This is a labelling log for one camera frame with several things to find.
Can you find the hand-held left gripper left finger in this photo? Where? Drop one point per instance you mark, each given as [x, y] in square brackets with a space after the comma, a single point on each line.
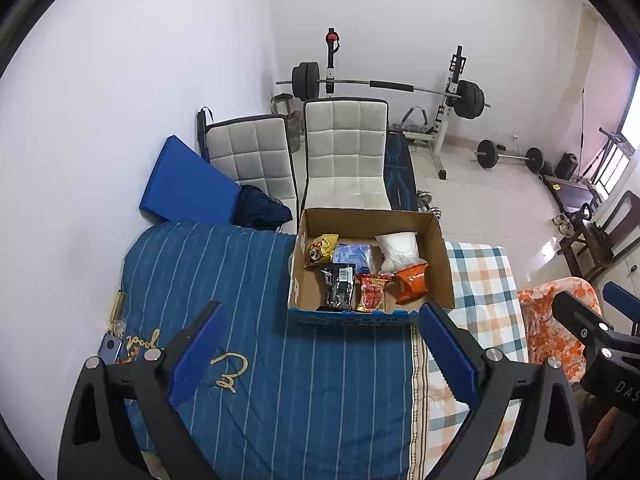
[197, 355]

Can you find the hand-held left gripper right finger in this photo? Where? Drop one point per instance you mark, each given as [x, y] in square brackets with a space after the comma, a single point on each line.
[447, 350]

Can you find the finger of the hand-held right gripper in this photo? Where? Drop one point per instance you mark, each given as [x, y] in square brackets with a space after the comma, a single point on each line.
[575, 312]
[620, 296]

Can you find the orange snack packet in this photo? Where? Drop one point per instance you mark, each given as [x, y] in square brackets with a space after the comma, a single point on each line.
[412, 282]

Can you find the red snack packet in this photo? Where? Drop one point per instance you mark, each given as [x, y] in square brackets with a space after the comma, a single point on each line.
[372, 294]

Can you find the cardboard box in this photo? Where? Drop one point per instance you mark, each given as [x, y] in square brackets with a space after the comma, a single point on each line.
[435, 250]

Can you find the white clear plastic bag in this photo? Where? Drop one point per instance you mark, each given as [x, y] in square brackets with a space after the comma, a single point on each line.
[397, 250]

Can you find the black plastic packet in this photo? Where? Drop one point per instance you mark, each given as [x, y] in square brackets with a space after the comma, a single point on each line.
[337, 287]

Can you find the light blue tissue packet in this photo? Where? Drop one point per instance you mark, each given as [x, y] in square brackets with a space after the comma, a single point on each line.
[352, 255]

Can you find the yellow panda snack packet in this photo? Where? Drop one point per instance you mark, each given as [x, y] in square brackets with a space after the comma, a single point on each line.
[320, 250]

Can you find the person's right hand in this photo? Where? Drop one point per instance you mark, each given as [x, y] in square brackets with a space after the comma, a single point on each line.
[602, 435]

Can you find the orange floral blanket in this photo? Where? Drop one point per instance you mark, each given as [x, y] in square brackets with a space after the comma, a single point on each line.
[540, 320]

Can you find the dark wooden chair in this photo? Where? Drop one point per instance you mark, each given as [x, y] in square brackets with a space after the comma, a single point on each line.
[617, 230]

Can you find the checked bed sheet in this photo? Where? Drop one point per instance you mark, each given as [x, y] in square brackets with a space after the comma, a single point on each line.
[480, 280]

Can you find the white shoe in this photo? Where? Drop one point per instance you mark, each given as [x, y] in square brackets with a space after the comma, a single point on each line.
[569, 225]
[558, 221]

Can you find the blue smartphone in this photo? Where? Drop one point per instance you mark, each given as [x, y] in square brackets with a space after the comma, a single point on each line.
[110, 347]

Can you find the small gold object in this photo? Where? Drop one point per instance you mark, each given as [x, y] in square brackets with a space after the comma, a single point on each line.
[117, 310]

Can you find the blue striped blanket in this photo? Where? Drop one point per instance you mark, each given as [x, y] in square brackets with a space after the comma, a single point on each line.
[300, 385]

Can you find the black exercise board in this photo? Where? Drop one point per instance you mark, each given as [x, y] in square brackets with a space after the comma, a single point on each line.
[572, 192]

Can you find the window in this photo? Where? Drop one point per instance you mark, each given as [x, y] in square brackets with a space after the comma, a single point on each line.
[622, 160]

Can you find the black speaker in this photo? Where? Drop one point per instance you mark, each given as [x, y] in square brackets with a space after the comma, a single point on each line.
[566, 166]

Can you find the black metal stand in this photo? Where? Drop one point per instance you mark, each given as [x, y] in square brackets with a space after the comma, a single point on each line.
[607, 152]

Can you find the small dumbbell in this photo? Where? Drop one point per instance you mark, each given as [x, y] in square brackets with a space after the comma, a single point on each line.
[429, 205]

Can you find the dark blue cloth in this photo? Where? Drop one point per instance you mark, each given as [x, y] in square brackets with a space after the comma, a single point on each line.
[260, 210]

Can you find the thin black pole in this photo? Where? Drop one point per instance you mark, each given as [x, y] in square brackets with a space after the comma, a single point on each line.
[581, 135]

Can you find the blue foam mat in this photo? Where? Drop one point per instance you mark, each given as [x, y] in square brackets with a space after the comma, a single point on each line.
[185, 180]

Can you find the short barbell with black plates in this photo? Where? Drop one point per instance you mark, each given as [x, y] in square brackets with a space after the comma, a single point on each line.
[487, 152]

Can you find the black bench pad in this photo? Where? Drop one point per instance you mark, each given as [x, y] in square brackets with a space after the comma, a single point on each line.
[397, 170]

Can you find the white padded chair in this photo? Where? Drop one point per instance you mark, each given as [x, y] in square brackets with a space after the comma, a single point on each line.
[250, 150]
[345, 150]

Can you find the white weight rack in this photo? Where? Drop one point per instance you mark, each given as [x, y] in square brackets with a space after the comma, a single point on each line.
[440, 130]

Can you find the black narrow bag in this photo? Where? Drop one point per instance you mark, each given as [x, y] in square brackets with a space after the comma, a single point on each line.
[202, 130]

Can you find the small grey stool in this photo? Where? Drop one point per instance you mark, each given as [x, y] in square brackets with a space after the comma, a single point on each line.
[282, 102]

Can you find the long barbell with black plates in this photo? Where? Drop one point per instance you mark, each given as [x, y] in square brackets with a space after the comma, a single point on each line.
[350, 81]

